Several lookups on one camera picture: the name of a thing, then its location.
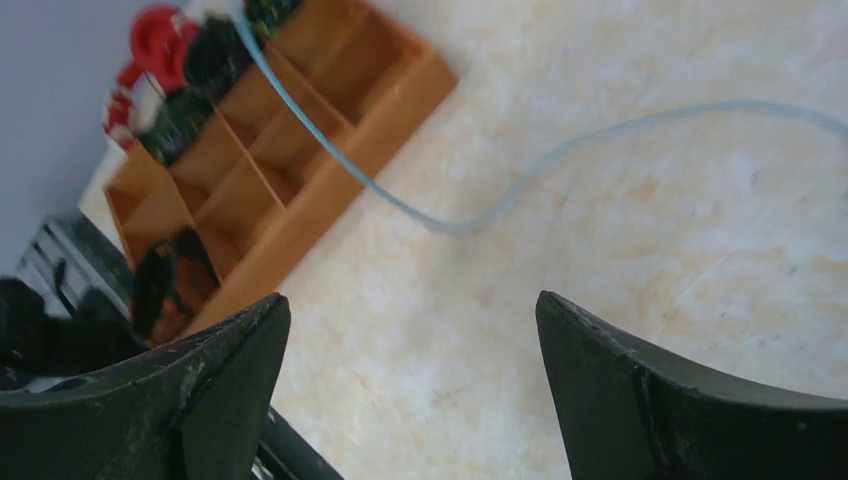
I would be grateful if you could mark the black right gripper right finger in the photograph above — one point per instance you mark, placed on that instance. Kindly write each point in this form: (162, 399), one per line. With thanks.
(629, 409)

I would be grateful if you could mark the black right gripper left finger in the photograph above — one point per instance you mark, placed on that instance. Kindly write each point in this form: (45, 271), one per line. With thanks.
(192, 409)

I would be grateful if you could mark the teal cat-ear headphones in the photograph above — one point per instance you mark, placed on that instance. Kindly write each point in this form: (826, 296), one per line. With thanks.
(514, 191)

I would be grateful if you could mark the red and white headphones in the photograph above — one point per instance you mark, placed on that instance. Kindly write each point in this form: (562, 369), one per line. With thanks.
(159, 39)

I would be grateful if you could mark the black orange rolled item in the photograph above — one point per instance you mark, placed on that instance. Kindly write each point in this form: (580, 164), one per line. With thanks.
(171, 284)

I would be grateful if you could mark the wooden compartment tray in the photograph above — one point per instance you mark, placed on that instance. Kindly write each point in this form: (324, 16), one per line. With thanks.
(258, 188)

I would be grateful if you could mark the dark green rolled item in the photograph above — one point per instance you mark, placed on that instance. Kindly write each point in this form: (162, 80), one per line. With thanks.
(176, 126)

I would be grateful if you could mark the dark rolled item middle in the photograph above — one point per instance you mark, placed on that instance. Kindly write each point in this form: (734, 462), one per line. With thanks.
(216, 59)

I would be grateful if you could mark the black yellow rolled item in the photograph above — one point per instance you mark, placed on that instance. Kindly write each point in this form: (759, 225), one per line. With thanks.
(265, 17)

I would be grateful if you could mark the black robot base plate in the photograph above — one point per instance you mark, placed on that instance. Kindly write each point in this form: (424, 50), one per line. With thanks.
(64, 314)

